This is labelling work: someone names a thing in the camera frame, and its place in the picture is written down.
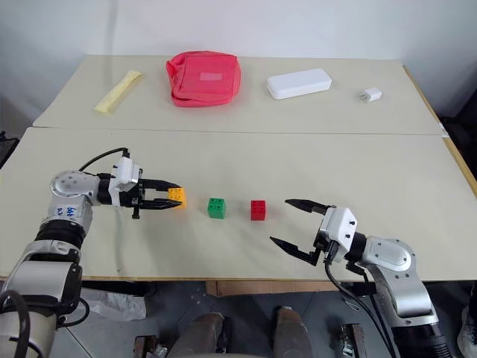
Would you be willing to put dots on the red toy brick cube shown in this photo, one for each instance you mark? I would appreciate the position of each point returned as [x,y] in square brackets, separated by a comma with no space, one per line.
[258,210]

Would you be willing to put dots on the dark rounded shape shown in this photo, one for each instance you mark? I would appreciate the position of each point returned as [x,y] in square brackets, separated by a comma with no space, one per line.
[201,335]
[292,332]

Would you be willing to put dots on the clear crumpled plastic bag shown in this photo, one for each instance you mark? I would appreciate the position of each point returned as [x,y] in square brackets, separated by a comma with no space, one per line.
[115,306]

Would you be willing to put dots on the green toy brick cube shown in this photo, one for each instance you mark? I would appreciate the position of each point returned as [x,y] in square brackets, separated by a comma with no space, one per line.
[217,207]

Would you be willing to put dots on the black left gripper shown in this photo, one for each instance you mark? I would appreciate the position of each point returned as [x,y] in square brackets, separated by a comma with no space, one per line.
[134,195]

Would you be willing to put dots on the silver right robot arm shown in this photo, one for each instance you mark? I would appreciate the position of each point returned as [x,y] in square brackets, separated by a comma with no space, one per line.
[391,257]

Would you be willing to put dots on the white sneaker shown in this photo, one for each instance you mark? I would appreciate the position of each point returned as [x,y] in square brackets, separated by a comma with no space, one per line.
[469,332]

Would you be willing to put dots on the white charger plug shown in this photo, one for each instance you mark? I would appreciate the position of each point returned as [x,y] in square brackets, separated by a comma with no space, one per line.
[369,95]

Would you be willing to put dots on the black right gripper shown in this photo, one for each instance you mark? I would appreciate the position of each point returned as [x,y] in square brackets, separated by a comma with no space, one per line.
[321,244]

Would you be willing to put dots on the dark metal bracket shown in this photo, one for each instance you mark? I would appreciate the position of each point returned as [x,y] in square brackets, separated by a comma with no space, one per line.
[149,347]
[352,341]

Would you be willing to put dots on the black chair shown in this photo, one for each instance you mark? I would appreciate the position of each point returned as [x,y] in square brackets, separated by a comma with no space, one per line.
[7,147]

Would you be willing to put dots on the red fabric pouch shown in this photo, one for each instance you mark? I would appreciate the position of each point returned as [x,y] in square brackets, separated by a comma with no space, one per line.
[205,80]

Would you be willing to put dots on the pale yellow long packet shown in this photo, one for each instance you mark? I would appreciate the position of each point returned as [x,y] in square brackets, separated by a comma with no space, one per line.
[117,91]

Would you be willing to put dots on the yellow toy brick cube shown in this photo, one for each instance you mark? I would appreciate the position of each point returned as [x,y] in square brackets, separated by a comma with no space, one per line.
[178,195]

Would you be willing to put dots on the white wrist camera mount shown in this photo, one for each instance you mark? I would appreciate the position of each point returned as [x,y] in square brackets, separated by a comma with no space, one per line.
[341,223]
[126,173]

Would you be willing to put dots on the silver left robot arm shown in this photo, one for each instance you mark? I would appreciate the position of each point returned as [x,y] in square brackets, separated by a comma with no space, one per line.
[71,186]

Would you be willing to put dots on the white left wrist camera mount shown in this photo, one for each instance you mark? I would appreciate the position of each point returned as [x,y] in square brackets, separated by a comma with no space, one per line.
[126,173]

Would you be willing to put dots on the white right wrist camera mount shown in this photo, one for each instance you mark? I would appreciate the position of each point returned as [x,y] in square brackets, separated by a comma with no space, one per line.
[341,223]

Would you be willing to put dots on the white plastic case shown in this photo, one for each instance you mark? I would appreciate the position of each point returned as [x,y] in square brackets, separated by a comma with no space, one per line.
[300,84]

